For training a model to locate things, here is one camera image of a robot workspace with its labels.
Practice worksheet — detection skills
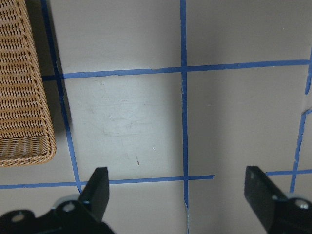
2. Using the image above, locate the brown wicker basket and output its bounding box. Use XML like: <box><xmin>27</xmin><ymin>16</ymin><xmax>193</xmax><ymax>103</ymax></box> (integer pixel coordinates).
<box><xmin>0</xmin><ymin>0</ymin><xmax>57</xmax><ymax>167</ymax></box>

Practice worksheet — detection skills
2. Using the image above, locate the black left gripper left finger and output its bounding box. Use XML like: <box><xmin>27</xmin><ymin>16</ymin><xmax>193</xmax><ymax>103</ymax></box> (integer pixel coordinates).
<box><xmin>78</xmin><ymin>167</ymin><xmax>109</xmax><ymax>222</ymax></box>

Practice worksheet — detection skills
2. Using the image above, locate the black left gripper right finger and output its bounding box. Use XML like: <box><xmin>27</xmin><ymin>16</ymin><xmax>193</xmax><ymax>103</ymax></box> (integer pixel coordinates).
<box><xmin>244</xmin><ymin>166</ymin><xmax>288</xmax><ymax>229</ymax></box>

